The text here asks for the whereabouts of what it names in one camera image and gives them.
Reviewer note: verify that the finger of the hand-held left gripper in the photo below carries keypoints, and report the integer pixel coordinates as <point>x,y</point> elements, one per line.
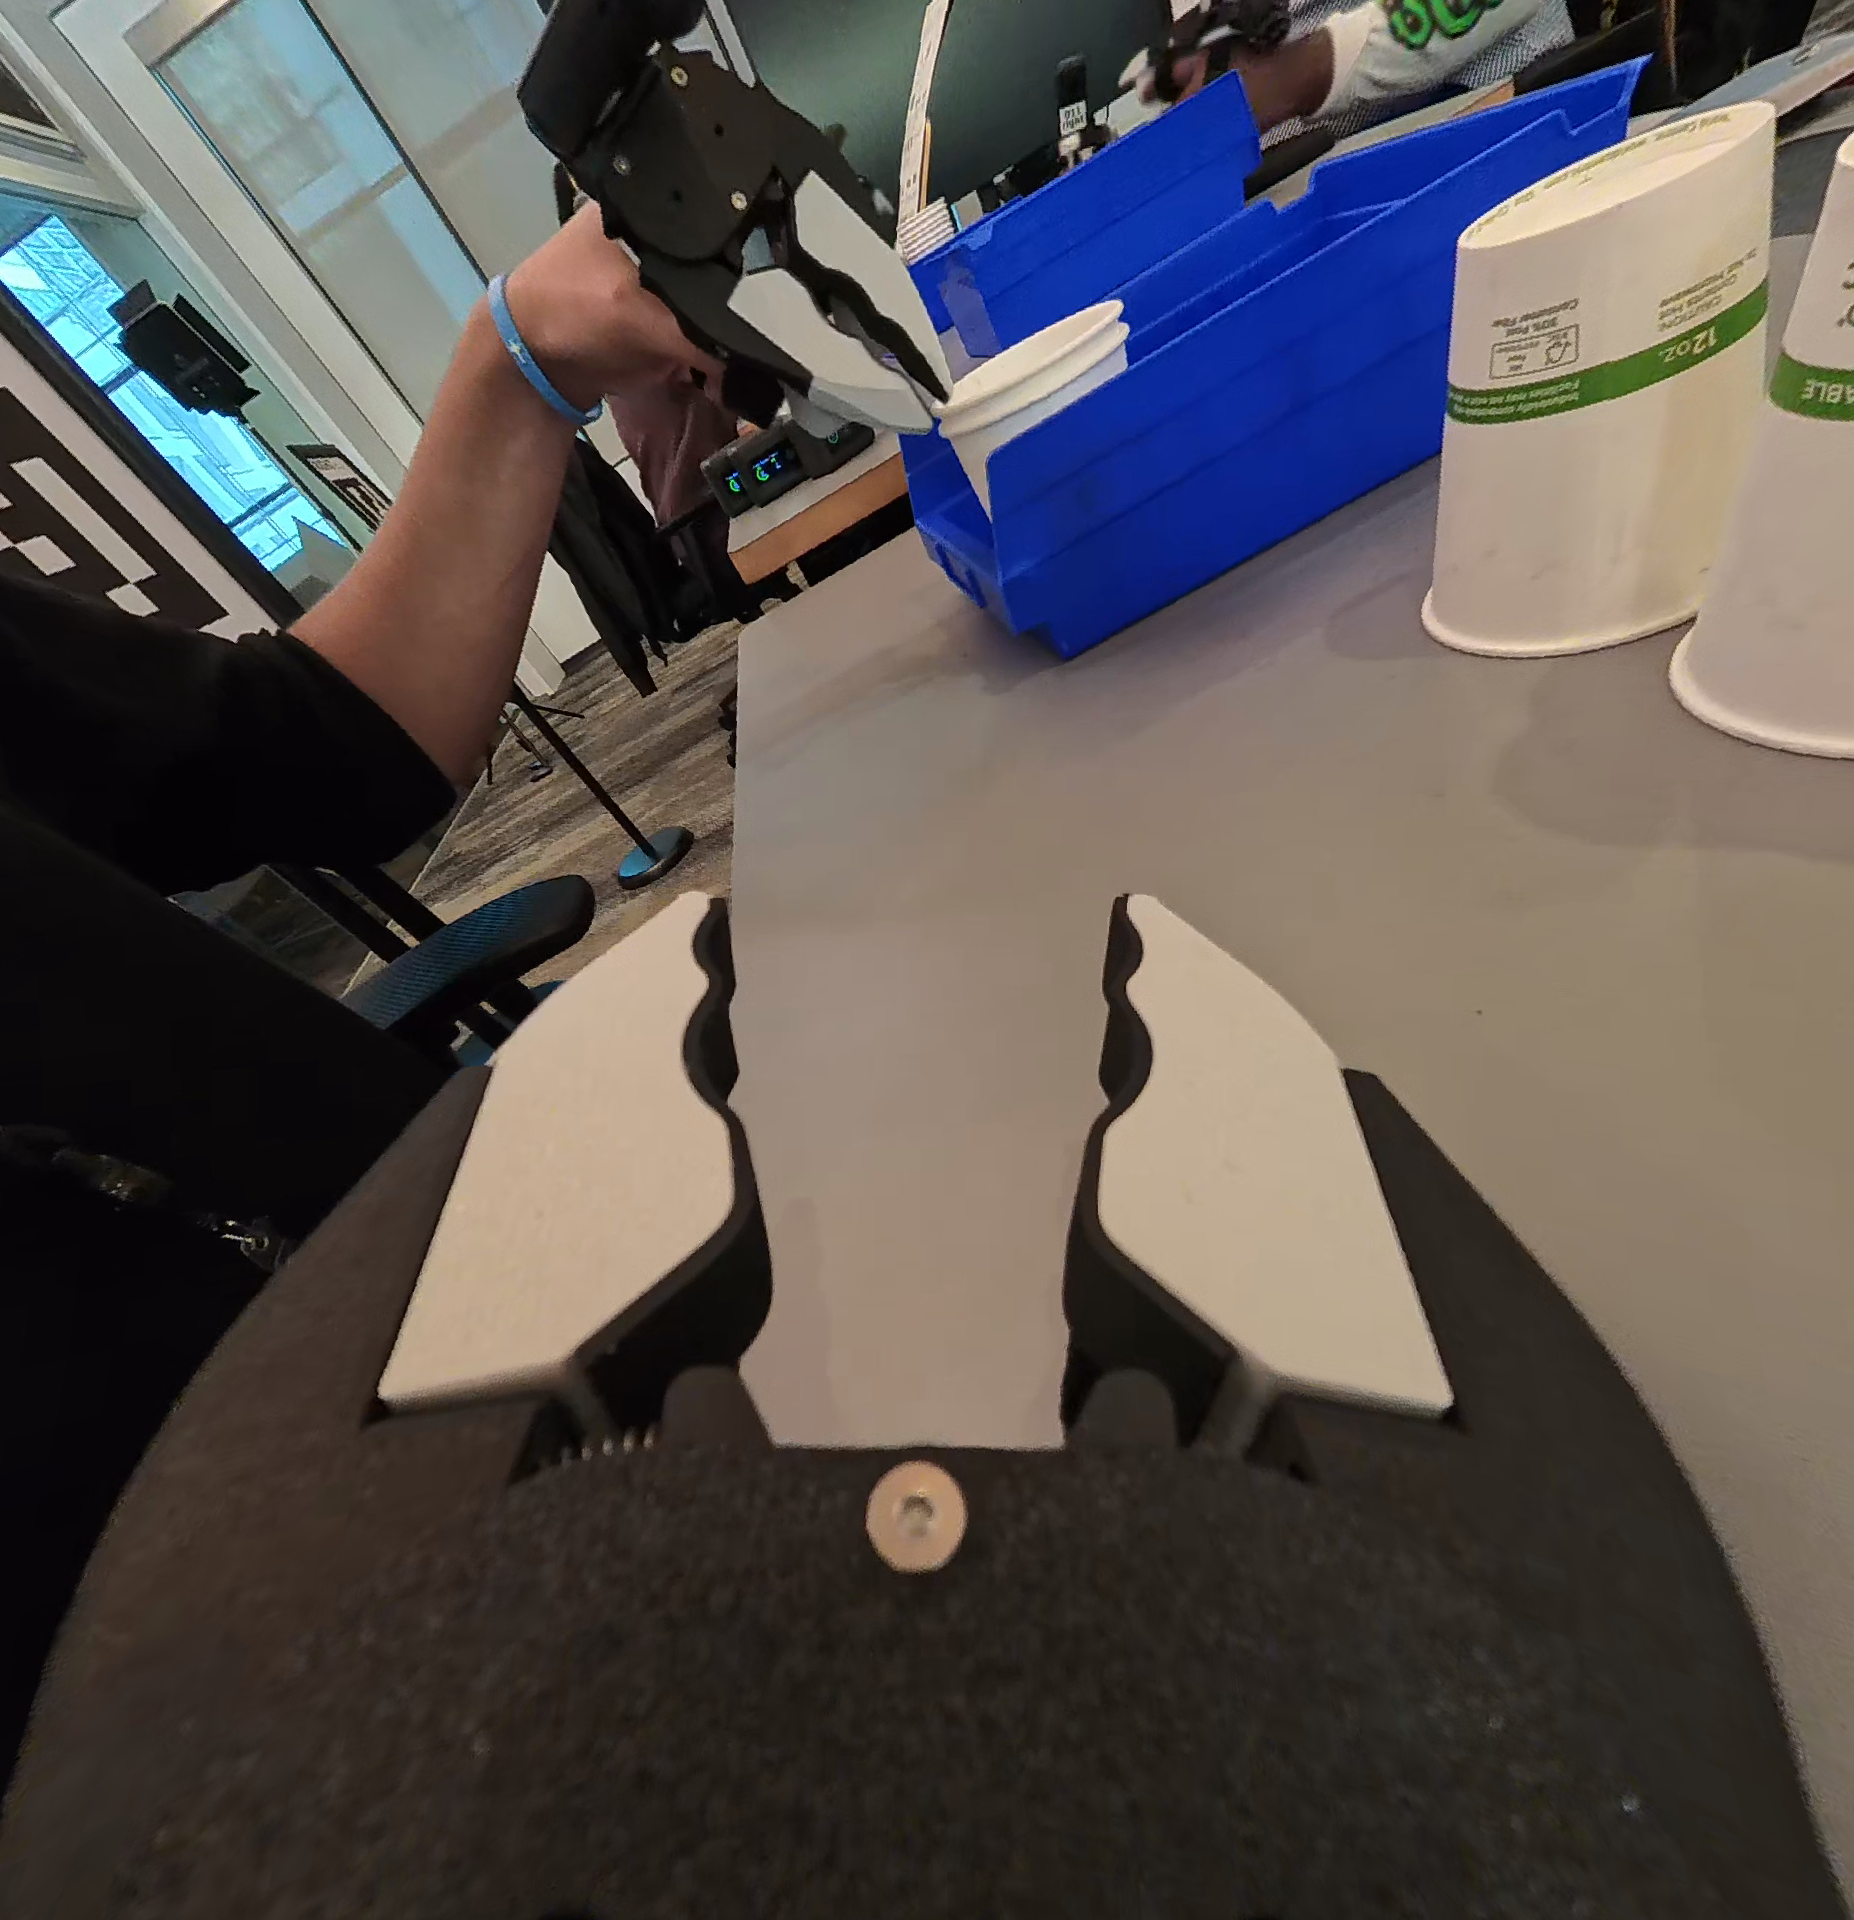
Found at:
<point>853,241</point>
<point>805,354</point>

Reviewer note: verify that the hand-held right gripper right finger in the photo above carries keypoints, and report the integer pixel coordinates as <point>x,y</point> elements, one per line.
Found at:
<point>1256,1215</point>

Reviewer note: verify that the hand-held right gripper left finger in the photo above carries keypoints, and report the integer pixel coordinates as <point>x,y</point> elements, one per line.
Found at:
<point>583,1201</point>

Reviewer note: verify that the stack of white paper cups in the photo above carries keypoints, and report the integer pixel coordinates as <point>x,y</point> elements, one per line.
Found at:
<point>1032,390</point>

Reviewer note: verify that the blue plastic bin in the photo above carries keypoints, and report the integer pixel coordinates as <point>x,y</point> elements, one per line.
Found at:
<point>1243,419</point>

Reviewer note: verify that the white paper cup green band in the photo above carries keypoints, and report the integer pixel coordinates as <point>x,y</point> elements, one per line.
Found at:
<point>1572,495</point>
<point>1797,601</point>

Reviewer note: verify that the person's left forearm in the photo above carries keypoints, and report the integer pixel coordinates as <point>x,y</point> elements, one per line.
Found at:
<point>418,555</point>

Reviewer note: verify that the person's left hand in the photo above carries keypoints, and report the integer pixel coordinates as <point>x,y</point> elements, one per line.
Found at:
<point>597,322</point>

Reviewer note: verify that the black battery pack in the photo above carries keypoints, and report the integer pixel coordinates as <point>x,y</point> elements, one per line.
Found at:
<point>756,479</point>
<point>837,447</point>

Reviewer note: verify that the white standing card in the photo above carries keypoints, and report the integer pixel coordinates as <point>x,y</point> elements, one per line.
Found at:
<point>928,119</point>

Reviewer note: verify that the blue wristband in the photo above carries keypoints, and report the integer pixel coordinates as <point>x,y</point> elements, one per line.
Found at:
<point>530,360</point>

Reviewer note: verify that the black jacket on chair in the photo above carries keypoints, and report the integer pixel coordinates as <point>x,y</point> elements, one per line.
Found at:
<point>611,555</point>

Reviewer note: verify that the black chair armrest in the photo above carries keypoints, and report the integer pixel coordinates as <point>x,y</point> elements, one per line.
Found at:
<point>476,930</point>

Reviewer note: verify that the black stanchion pole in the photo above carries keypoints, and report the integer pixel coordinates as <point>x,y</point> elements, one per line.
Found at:
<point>655,863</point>

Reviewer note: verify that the small sign on tripod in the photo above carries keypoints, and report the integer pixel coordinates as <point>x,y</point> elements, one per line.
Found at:
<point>343,479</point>

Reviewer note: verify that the black studio light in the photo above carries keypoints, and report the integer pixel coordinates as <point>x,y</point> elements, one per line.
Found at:
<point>183,354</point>

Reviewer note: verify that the framed tag poster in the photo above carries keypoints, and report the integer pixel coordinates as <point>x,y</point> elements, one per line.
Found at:
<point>58,479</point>

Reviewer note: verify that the dark wall screen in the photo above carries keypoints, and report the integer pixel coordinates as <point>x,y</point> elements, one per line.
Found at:
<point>1017,75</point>

